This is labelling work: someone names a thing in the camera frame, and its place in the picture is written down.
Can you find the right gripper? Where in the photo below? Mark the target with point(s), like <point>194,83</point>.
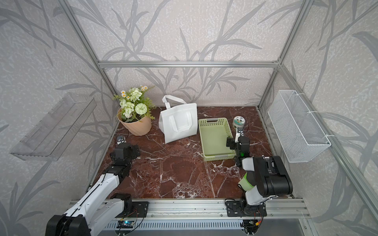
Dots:
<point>232,146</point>

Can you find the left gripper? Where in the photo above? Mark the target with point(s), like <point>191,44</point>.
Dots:
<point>134,154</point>

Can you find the white insulated delivery bag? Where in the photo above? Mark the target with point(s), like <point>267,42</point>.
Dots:
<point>179,120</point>

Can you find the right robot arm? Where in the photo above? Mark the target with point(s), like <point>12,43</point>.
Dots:
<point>265,178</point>

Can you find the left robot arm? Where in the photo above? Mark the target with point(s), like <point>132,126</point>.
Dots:
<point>88,217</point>

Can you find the round decorated tin can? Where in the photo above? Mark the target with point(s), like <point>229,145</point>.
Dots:
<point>238,123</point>

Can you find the green plastic basket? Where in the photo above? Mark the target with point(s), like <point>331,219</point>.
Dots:
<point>214,133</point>

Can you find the black and green work glove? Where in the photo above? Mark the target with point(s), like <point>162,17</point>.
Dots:
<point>247,182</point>

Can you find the flower bouquet in paper pot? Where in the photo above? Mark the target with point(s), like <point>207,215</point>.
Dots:
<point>135,112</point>

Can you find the left controller board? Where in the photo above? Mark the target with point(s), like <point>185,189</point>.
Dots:
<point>126,224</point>

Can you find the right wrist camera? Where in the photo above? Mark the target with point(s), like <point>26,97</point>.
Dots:
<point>239,132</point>

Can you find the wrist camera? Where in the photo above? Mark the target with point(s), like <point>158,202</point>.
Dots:
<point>120,139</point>
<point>239,132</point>

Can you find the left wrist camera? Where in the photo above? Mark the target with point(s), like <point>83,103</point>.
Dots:
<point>120,139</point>

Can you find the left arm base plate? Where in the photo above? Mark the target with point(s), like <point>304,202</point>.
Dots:
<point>136,210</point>

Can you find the white wire mesh basket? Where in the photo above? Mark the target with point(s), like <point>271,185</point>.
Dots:
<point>300,135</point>

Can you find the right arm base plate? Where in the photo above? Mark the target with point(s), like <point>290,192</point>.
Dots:
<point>239,208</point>

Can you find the clear acrylic wall shelf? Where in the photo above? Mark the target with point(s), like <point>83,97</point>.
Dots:
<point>48,140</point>

